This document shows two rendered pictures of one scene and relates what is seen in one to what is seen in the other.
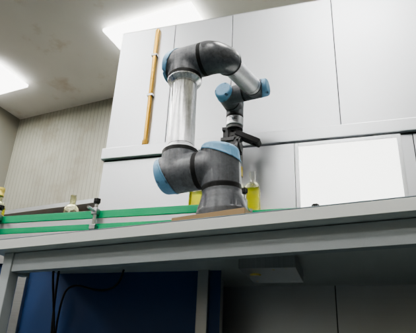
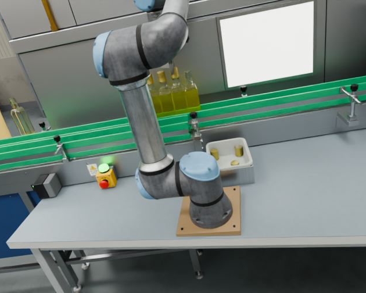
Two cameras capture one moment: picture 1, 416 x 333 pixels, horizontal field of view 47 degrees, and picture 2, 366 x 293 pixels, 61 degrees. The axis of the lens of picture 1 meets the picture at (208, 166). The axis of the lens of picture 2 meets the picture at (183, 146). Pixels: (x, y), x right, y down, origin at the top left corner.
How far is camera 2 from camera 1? 1.26 m
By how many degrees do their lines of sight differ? 54
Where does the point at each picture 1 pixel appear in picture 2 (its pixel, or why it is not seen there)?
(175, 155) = (159, 181)
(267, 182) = (195, 62)
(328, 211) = (312, 240)
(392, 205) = (364, 239)
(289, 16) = not seen: outside the picture
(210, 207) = (208, 225)
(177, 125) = (147, 147)
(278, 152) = (201, 29)
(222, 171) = (210, 195)
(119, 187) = (51, 79)
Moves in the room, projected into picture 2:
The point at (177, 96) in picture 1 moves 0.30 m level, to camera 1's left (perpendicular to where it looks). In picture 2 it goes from (135, 113) to (27, 145)
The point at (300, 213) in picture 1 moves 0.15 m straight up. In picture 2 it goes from (290, 240) to (289, 203)
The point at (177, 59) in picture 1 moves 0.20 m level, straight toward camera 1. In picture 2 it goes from (117, 66) to (136, 83)
